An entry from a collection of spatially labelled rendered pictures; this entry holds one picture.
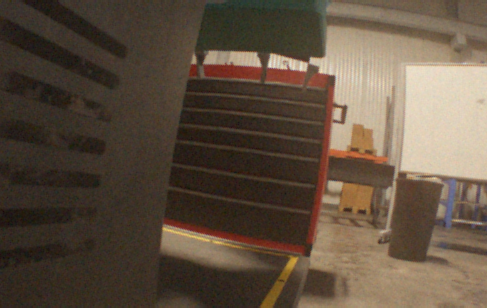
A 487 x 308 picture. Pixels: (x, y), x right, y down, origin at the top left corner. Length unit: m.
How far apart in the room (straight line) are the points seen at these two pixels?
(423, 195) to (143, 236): 2.41
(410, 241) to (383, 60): 8.22
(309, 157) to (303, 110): 0.20
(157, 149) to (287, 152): 1.25
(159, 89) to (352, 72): 9.87
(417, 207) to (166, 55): 2.42
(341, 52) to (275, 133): 8.92
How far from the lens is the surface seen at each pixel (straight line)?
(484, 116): 3.55
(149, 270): 0.18
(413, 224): 2.53
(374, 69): 10.13
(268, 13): 0.44
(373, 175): 4.48
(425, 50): 10.82
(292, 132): 1.39
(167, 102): 0.17
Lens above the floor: 0.45
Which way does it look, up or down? 3 degrees up
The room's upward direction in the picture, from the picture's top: 9 degrees clockwise
